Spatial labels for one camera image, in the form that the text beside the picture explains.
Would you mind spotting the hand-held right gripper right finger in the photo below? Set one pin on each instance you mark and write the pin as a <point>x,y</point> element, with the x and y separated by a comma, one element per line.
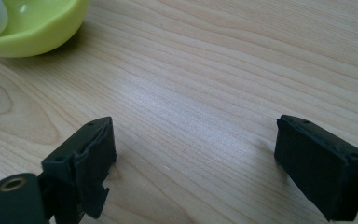
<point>320,168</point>

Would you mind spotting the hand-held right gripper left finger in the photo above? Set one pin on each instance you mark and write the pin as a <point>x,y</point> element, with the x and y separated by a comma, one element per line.
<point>84,168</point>

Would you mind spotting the green plastic bowl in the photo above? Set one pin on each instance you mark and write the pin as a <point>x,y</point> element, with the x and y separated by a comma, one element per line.
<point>40,29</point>

